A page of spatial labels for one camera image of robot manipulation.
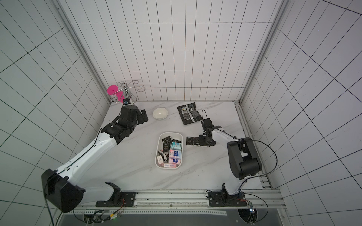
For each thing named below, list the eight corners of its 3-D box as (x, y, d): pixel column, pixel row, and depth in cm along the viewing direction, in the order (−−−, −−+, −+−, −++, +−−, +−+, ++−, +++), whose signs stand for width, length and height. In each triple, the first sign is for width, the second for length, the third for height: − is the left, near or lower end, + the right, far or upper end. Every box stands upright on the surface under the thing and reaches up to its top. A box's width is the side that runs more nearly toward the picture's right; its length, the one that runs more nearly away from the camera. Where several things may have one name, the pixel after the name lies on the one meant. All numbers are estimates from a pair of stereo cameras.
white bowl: (152, 115, 112) (151, 111, 108) (160, 109, 116) (159, 105, 112) (162, 123, 107) (161, 119, 103) (170, 116, 112) (170, 112, 108)
